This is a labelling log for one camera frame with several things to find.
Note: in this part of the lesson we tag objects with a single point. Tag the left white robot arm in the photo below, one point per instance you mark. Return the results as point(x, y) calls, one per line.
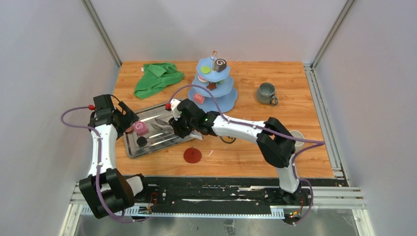
point(104, 163)

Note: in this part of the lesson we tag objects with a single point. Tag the green cloth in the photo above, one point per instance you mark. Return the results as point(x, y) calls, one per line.
point(156, 77)

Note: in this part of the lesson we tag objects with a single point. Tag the pink frosted donut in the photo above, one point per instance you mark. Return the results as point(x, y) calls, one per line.
point(201, 79)

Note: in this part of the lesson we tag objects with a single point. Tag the orange swirl roll cake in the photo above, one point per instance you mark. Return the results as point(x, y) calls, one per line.
point(130, 129)

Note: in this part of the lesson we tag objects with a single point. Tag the steel serving tongs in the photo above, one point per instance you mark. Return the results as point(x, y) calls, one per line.
point(164, 126)

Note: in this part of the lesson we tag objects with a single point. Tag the salmon swirl roll cake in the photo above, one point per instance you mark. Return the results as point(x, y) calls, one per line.
point(198, 98)

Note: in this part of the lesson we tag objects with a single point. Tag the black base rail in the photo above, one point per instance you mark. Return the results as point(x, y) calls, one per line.
point(205, 197)

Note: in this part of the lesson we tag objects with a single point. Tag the black round cookie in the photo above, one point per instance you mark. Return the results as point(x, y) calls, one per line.
point(141, 141)

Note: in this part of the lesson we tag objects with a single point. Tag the dark chocolate swirl roll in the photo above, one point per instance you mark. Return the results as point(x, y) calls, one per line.
point(219, 65)

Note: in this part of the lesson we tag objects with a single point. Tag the steel rectangular tray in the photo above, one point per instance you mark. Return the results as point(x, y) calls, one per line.
point(157, 140)

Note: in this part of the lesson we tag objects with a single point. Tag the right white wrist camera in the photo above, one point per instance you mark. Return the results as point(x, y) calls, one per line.
point(174, 105)

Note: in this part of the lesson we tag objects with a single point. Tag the green macaron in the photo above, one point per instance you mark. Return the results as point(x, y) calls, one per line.
point(205, 69)

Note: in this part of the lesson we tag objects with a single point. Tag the red round coaster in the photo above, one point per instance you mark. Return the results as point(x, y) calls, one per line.
point(192, 155)

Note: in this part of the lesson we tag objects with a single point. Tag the white ceramic cup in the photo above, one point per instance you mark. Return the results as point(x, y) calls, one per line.
point(298, 144)

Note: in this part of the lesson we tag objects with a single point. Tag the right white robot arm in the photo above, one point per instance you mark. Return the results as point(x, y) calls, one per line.
point(275, 142)

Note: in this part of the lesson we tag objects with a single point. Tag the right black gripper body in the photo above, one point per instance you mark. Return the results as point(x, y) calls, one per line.
point(183, 128)

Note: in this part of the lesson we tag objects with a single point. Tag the blue three-tier cake stand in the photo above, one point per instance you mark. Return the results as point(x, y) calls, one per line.
point(224, 95)

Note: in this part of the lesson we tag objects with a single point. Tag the pink swirl roll cake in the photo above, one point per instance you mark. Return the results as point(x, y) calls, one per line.
point(140, 128)

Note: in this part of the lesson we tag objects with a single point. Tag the brown star cookie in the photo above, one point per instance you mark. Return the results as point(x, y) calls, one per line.
point(211, 86)

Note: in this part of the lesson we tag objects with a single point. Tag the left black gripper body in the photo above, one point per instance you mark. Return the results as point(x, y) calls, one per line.
point(120, 128)

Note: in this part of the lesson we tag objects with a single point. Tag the yellow black round coaster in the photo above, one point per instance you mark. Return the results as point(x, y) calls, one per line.
point(227, 139)

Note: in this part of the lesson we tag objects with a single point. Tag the grey ceramic mug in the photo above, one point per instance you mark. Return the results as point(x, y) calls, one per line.
point(265, 94)

